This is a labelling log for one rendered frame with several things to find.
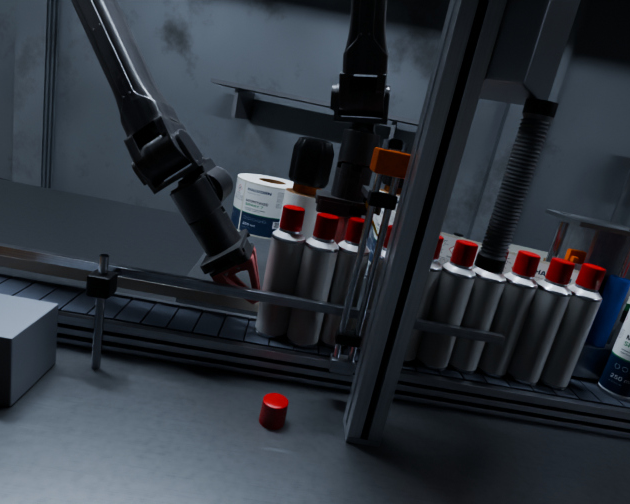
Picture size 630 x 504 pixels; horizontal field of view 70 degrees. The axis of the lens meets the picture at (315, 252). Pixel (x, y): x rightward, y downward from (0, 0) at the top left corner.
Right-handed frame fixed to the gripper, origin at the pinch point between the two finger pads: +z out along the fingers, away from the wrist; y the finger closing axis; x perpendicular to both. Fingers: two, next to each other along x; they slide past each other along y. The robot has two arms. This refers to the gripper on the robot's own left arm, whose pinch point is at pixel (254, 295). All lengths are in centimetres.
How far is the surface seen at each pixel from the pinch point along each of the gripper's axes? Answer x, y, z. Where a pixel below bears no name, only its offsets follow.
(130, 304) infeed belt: 18.3, 1.5, -7.4
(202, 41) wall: 27, 354, -101
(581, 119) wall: -208, 283, 86
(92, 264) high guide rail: 16.5, -4.0, -16.2
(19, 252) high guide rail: 24.4, -3.7, -22.2
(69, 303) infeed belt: 24.6, -1.5, -12.4
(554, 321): -39.5, -4.2, 23.7
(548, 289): -40.6, -3.3, 18.8
